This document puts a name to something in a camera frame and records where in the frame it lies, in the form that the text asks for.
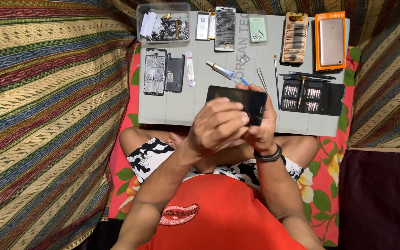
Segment person's left hand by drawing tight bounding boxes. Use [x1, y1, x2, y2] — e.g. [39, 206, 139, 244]
[185, 97, 251, 157]

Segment person's right hand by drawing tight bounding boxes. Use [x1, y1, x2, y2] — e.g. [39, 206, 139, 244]
[236, 83, 278, 154]

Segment black smartphone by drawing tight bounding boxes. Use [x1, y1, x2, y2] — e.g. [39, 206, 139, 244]
[205, 85, 268, 127]

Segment steel tweezers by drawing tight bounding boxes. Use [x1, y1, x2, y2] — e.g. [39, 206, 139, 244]
[255, 66, 270, 95]

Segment thin black brush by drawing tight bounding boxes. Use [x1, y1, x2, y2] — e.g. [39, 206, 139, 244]
[273, 54, 281, 110]

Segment silver glue tube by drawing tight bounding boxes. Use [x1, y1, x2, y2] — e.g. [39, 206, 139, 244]
[206, 60, 250, 87]

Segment set of screwdriver bits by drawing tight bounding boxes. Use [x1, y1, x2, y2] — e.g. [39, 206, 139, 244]
[283, 84, 322, 112]

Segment black pry tool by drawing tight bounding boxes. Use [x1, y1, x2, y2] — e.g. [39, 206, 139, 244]
[278, 73, 331, 83]
[288, 71, 337, 80]

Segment pale green card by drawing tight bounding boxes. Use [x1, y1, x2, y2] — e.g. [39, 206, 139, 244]
[248, 16, 268, 44]

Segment copper phone midframe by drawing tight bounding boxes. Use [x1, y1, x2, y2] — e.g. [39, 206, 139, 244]
[280, 12, 309, 67]

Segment white adhesive strip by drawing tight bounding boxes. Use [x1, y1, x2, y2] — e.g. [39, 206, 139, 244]
[185, 51, 196, 87]

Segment grey work mat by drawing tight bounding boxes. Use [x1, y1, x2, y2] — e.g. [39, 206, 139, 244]
[137, 11, 350, 138]

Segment person's right leg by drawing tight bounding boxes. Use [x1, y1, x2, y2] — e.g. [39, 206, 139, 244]
[217, 134, 321, 172]

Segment person's leg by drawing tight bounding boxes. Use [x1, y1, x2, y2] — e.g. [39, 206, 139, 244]
[217, 134, 321, 172]
[118, 126, 194, 164]

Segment black phone back cover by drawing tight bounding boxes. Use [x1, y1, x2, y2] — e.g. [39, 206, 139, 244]
[164, 53, 186, 94]

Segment white phone battery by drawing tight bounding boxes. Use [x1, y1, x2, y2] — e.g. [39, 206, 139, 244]
[195, 12, 210, 41]

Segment black screwdriver kit case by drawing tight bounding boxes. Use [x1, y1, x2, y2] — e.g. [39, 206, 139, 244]
[279, 78, 346, 117]

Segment orange pack with gold cover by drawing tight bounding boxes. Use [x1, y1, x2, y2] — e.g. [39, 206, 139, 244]
[313, 11, 347, 73]

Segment black white camouflage shorts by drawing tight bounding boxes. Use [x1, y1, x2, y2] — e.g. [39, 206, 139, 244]
[126, 137, 306, 191]

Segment red shirt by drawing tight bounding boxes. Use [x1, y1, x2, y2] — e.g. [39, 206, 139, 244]
[136, 173, 308, 250]

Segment person's left leg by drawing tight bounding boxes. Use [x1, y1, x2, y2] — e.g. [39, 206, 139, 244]
[118, 126, 194, 164]

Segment clear plastic parts container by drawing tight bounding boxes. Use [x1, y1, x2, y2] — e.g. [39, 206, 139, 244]
[136, 2, 191, 44]

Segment red floral cloth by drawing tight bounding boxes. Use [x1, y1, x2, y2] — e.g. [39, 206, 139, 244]
[107, 42, 362, 248]

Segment dark maroon cushion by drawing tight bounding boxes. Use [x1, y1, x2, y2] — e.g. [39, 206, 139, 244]
[337, 149, 400, 250]

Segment striped batik cloth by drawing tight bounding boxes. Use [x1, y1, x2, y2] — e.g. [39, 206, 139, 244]
[0, 0, 400, 250]

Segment gold screwdriver handle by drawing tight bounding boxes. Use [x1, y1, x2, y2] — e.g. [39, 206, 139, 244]
[297, 75, 307, 108]

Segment black wrist bracelets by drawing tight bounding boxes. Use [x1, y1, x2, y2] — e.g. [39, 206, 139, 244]
[253, 144, 284, 163]

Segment silver phone frame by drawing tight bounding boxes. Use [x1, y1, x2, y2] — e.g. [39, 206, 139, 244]
[214, 6, 237, 53]

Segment black phone frame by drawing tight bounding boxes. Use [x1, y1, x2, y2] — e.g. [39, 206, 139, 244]
[143, 47, 168, 97]

